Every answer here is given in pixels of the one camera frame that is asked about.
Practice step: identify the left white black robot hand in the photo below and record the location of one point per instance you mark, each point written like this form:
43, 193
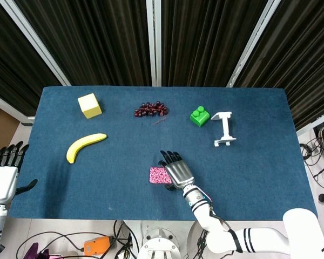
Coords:
1, 180

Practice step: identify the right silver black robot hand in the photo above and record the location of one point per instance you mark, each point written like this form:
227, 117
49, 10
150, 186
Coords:
179, 172

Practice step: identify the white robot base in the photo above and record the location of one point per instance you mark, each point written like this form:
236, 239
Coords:
159, 242

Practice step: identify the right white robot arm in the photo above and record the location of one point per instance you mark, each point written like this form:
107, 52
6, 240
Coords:
205, 215

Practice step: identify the brown cardboard box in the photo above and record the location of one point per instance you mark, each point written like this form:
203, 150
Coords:
0, 129

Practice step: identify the small reddish grape twig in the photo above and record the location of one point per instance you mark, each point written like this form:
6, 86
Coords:
160, 121

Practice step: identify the green toy building brick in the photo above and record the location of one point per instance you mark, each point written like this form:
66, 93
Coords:
199, 117

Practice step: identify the white plastic stand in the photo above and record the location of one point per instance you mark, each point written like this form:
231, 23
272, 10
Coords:
225, 129

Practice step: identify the dark red grape bunch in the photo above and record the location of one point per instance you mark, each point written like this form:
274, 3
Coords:
151, 109

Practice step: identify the blue table cloth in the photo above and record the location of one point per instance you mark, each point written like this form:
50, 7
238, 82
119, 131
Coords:
110, 183

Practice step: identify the purple cloth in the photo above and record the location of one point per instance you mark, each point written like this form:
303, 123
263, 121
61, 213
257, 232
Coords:
37, 252

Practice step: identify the yellow banana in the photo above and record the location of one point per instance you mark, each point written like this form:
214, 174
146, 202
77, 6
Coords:
82, 144

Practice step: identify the orange foot pedal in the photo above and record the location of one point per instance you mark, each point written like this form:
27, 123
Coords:
96, 245

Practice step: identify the yellow cube block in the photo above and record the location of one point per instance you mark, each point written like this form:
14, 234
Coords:
89, 105

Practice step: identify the dark pleated curtain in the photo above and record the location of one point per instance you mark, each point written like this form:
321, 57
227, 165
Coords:
202, 40
97, 40

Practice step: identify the white vertical frame post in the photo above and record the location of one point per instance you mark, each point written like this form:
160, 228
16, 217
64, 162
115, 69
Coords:
154, 43

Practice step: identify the white slanted frame post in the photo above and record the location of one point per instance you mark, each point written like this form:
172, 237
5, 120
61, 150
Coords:
35, 43
249, 43

